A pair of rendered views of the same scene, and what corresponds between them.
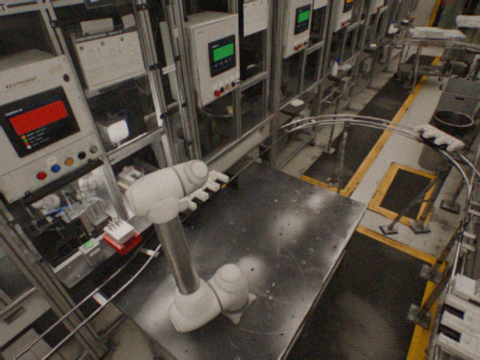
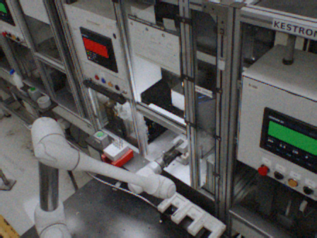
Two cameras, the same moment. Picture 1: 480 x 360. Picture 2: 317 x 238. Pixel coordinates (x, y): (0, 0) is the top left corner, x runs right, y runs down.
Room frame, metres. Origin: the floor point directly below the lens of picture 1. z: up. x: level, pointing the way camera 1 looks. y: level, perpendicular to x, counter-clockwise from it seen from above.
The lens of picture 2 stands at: (1.62, -0.85, 2.52)
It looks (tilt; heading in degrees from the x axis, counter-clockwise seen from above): 41 degrees down; 101
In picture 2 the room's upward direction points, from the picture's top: 8 degrees counter-clockwise
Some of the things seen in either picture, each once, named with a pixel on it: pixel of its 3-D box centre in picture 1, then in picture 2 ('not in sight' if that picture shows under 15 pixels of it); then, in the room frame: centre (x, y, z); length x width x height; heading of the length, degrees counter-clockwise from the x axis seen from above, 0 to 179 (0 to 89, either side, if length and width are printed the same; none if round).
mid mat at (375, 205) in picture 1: (406, 191); not in sight; (2.38, -1.78, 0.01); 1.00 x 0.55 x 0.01; 143
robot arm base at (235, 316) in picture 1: (235, 296); not in sight; (0.83, 0.05, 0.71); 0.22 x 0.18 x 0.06; 143
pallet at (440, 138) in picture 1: (436, 139); not in sight; (2.09, -1.63, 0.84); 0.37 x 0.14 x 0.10; 21
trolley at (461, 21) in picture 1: (463, 43); not in sight; (6.19, -4.50, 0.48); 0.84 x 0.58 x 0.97; 151
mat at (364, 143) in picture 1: (393, 97); not in sight; (4.80, -2.67, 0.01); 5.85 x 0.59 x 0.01; 143
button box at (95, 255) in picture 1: (92, 251); (102, 140); (0.94, 0.75, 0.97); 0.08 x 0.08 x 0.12; 53
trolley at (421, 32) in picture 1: (428, 56); not in sight; (5.43, -3.41, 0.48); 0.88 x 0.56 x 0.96; 71
